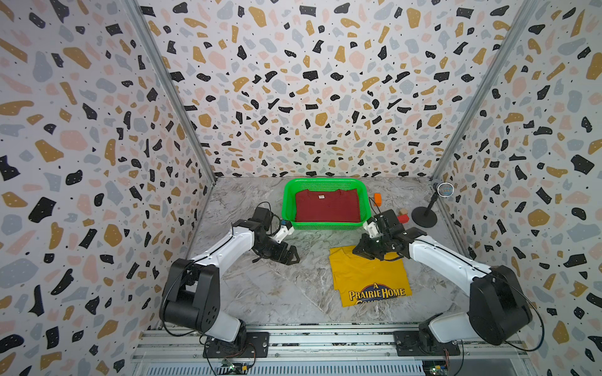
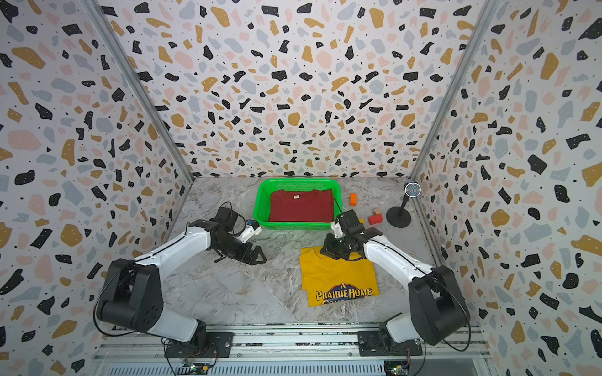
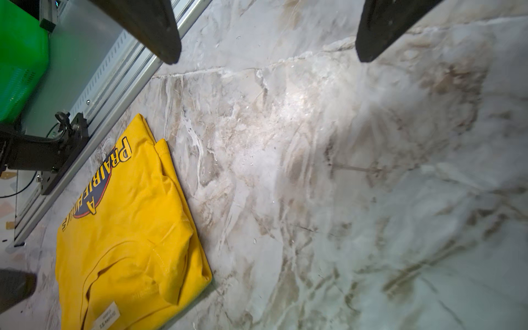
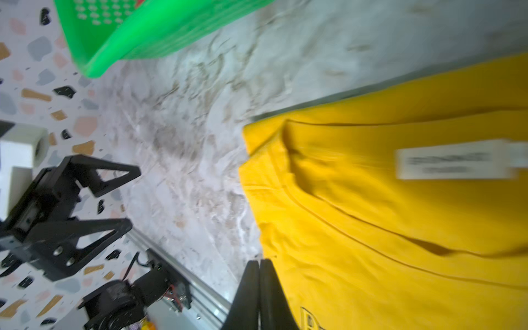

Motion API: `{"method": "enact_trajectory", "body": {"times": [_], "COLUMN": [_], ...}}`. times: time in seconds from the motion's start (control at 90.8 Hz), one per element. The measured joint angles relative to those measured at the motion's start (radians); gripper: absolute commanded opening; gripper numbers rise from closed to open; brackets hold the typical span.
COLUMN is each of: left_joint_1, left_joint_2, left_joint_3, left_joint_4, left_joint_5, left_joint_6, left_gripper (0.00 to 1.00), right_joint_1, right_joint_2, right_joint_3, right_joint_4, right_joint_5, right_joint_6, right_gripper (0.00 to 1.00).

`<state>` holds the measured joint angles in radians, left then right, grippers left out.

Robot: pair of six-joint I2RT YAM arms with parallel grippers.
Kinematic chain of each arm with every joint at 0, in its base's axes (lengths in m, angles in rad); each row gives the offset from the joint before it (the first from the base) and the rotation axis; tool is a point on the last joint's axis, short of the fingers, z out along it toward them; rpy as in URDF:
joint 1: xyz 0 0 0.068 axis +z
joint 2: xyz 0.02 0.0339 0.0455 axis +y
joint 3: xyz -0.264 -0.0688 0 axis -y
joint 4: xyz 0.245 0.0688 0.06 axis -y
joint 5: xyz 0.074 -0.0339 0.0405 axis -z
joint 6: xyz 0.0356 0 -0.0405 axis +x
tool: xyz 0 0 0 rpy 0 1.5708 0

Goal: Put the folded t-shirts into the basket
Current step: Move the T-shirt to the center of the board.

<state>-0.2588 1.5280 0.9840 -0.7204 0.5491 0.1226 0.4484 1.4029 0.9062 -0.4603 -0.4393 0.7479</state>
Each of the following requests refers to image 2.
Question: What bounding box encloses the red t-shirt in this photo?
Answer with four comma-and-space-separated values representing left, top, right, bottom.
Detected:
269, 190, 334, 223

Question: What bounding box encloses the aluminium rail frame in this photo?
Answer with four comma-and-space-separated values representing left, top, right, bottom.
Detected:
89, 324, 497, 375

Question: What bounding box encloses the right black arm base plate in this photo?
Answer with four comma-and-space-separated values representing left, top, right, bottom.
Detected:
357, 330, 423, 357

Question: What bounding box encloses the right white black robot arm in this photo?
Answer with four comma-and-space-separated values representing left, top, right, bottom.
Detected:
321, 210, 470, 349

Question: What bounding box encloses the green circuit board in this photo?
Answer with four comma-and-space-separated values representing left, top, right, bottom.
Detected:
183, 360, 213, 375
384, 360, 411, 376

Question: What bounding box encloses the left green circuit board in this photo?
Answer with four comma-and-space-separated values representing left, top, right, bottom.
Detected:
183, 360, 213, 375

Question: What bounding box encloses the right green circuit board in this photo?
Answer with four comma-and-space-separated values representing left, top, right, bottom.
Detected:
384, 360, 411, 376

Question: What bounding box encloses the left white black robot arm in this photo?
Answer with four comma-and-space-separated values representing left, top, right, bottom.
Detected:
93, 206, 267, 353

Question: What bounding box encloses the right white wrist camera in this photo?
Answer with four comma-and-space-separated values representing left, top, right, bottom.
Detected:
331, 221, 344, 239

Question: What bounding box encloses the black stand with round gauge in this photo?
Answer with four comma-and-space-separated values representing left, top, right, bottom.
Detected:
386, 182, 422, 228

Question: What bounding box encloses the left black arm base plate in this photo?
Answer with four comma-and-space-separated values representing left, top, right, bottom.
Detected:
166, 332, 235, 359

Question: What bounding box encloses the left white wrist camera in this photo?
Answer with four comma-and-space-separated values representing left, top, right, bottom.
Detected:
238, 220, 262, 244

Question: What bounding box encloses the yellow printed t-shirt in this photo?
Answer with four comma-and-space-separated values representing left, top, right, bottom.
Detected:
299, 247, 379, 307

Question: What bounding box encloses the red wooden block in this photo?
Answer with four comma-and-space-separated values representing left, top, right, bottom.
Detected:
368, 214, 383, 225

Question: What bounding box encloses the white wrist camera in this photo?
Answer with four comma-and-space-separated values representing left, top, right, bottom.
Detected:
331, 221, 344, 239
238, 220, 262, 244

